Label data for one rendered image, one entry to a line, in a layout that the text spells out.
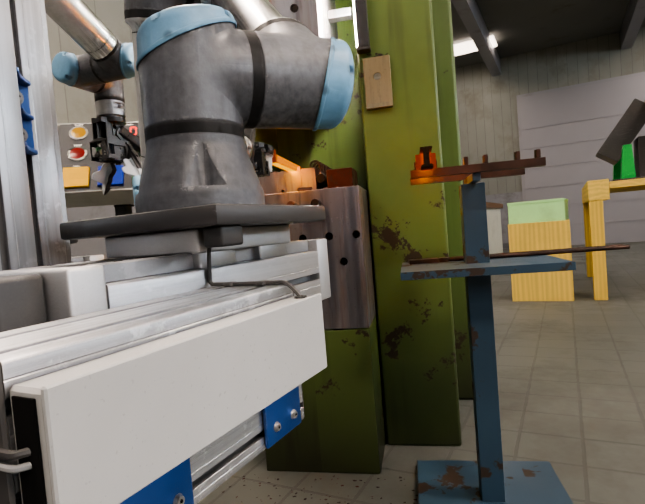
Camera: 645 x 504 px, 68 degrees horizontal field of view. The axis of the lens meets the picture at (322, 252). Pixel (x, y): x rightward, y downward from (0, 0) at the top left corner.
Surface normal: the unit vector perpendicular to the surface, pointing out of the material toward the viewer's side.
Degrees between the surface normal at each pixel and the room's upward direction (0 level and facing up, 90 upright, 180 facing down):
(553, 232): 90
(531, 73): 90
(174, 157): 72
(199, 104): 90
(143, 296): 90
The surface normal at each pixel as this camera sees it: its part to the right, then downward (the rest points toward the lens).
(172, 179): -0.14, -0.25
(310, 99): 0.37, 0.61
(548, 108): -0.45, 0.07
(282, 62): 0.41, -0.05
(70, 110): 0.89, -0.05
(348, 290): -0.20, 0.06
